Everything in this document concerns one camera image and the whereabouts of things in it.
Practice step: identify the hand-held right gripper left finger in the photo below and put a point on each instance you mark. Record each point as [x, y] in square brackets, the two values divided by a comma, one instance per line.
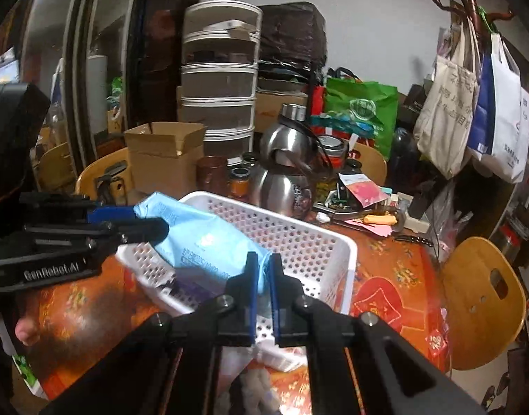
[251, 294]

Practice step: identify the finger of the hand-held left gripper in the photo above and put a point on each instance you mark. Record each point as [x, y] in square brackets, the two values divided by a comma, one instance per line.
[113, 215]
[139, 230]

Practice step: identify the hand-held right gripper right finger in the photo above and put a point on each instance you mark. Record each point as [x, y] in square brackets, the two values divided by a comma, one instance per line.
[276, 294]

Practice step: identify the light blue wet wipes pack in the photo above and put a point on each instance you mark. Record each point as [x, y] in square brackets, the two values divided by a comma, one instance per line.
[195, 233]

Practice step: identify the white perforated plastic basket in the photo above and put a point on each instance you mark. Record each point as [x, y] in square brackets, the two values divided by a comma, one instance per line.
[299, 242]

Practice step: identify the person's left hand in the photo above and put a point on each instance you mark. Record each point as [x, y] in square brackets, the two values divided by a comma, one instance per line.
[28, 330]

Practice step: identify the wooden chair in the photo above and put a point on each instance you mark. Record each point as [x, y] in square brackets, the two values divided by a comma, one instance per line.
[372, 164]
[89, 177]
[467, 294]

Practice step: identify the open cardboard box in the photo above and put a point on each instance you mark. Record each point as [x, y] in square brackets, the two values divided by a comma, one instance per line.
[160, 168]

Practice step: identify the clear zip bag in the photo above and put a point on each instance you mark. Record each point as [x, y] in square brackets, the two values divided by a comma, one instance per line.
[251, 380]

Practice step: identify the small glass jar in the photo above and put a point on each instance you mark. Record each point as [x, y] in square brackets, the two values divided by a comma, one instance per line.
[239, 186]

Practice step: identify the stainless steel kettle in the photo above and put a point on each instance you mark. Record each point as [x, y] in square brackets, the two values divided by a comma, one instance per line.
[281, 181]

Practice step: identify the red printed tablecloth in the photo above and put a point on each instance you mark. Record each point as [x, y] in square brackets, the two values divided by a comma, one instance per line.
[389, 259]

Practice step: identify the red envelope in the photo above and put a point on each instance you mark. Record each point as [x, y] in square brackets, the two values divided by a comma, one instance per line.
[364, 192]

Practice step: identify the dark glass door cabinet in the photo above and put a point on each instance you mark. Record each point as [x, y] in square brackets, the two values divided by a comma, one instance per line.
[117, 52]

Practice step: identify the black folding knife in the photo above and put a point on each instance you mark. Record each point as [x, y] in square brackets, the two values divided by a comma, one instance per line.
[413, 238]

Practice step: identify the round metal tin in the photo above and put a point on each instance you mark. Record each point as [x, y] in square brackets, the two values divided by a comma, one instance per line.
[333, 147]

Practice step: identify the small white box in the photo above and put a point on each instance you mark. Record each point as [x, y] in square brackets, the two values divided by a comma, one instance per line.
[415, 216]

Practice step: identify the stacked plastic drawer tower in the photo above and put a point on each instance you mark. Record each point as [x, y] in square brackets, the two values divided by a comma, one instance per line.
[216, 82]

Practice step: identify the flat cardboard box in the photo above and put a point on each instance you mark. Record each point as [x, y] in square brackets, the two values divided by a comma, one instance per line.
[281, 108]

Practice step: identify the dark plastic bottle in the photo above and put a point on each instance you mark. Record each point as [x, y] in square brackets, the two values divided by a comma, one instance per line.
[405, 151]

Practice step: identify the green shopping bag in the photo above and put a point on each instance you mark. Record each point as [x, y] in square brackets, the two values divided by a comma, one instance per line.
[364, 103]

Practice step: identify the black shopping bag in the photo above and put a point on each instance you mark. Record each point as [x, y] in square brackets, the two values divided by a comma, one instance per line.
[420, 101]

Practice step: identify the black plastic wrapped bundle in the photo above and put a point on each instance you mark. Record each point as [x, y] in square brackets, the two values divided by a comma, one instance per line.
[290, 39]

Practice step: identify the beige tote bag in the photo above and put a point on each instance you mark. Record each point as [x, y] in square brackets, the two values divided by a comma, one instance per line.
[446, 108]

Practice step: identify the blue and white bag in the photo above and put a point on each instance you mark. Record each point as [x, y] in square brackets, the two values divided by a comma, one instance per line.
[502, 138]

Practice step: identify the wooden coat rack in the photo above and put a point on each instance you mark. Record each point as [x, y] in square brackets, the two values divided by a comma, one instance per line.
[469, 4]

